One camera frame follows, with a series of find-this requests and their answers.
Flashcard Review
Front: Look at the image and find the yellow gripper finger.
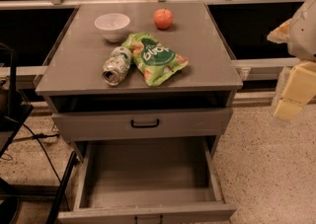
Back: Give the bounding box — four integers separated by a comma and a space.
267, 19, 292, 43
274, 61, 316, 121

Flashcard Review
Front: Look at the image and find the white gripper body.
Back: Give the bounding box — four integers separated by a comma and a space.
287, 0, 316, 61

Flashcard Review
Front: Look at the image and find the green 7up can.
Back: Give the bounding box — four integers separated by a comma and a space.
102, 46, 131, 86

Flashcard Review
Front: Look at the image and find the closed top drawer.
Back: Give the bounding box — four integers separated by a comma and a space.
52, 108, 232, 141

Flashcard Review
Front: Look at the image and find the grey drawer cabinet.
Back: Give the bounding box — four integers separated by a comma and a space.
34, 1, 244, 224

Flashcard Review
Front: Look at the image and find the open middle drawer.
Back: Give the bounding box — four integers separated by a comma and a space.
57, 137, 236, 224

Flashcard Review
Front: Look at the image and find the red apple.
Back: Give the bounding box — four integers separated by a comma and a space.
154, 8, 174, 30

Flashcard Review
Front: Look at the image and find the green chip bag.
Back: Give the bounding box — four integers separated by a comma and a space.
122, 32, 189, 87

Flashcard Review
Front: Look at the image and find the white bowl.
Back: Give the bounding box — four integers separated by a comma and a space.
94, 13, 130, 42

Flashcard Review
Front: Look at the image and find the black stand left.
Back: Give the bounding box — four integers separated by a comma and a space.
0, 43, 76, 224

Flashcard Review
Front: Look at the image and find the black drawer handle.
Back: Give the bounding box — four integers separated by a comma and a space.
130, 118, 160, 128

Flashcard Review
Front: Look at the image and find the black cable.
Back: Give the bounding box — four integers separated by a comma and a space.
3, 115, 72, 212

